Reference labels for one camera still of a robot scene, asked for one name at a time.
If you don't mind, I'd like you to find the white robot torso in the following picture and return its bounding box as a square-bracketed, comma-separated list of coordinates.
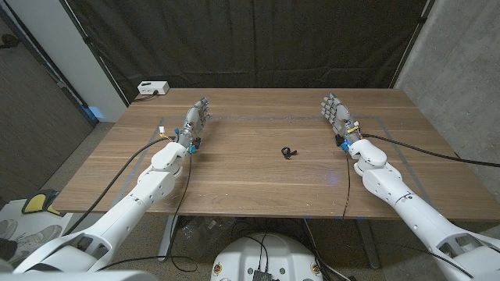
[210, 233, 324, 281]

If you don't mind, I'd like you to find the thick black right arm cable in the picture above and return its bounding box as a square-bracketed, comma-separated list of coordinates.
[361, 133, 500, 168]

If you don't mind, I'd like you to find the grey sneaker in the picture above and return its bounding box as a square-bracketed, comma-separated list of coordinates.
[7, 224, 63, 263]

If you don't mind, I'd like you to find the black backdrop curtain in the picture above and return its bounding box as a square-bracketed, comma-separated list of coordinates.
[62, 0, 434, 103]

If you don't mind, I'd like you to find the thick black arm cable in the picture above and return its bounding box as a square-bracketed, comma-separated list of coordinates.
[62, 136, 177, 237]
[361, 133, 500, 168]

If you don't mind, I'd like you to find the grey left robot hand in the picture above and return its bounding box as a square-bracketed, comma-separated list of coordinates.
[177, 97, 213, 148]

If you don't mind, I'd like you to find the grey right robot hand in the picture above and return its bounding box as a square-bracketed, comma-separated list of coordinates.
[320, 92, 363, 144]

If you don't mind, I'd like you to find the grey metal table leg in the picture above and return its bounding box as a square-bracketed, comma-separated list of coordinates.
[158, 215, 179, 262]
[355, 219, 380, 269]

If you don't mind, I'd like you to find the black backdrop frame pole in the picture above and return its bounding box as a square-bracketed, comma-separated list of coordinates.
[390, 0, 435, 89]
[60, 0, 130, 107]

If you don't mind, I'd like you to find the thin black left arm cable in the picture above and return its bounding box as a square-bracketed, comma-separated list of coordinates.
[95, 151, 199, 273]

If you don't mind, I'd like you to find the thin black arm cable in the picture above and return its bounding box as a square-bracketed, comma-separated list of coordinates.
[342, 150, 352, 219]
[95, 151, 199, 273]

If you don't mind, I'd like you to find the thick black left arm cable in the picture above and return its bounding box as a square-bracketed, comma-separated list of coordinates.
[62, 136, 177, 237]

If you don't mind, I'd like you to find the yellow and black handheld device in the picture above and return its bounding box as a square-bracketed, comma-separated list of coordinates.
[21, 189, 66, 217]

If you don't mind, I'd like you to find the white power outlet box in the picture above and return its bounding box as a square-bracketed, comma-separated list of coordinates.
[137, 80, 170, 96]

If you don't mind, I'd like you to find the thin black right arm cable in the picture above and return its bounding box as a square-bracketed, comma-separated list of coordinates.
[342, 150, 352, 219]

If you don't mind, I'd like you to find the light wooden board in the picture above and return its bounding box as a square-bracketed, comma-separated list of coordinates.
[112, 115, 443, 219]

